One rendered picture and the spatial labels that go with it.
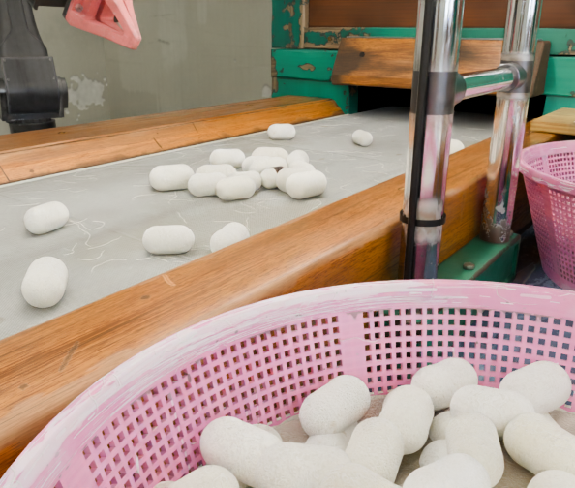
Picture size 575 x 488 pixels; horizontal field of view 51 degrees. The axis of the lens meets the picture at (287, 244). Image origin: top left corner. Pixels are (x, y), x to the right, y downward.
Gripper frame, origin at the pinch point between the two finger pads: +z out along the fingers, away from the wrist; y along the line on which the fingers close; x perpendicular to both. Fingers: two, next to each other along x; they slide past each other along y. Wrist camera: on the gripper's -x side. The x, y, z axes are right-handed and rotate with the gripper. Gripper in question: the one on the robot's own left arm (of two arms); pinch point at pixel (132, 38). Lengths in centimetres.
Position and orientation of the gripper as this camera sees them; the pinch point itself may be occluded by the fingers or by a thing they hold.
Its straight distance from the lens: 62.2
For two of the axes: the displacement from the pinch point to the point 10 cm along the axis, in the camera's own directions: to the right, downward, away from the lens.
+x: -5.2, 6.0, 6.1
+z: 6.2, 7.5, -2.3
